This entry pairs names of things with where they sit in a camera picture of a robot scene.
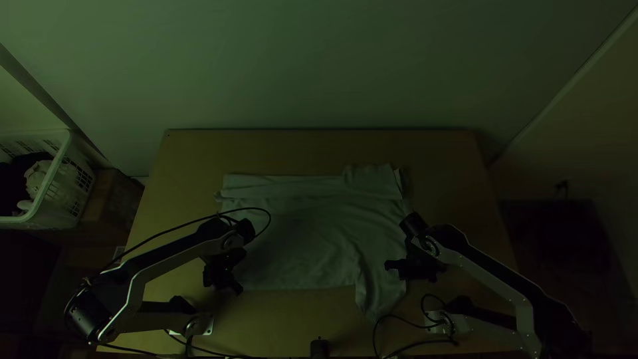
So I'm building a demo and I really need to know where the white laundry basket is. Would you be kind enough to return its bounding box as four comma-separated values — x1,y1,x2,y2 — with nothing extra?
0,129,98,231

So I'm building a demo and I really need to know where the heap of clothes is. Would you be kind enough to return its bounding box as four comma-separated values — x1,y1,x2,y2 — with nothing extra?
0,151,56,218

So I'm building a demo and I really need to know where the white t-shirt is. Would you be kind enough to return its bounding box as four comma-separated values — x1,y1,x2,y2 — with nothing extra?
213,163,415,324

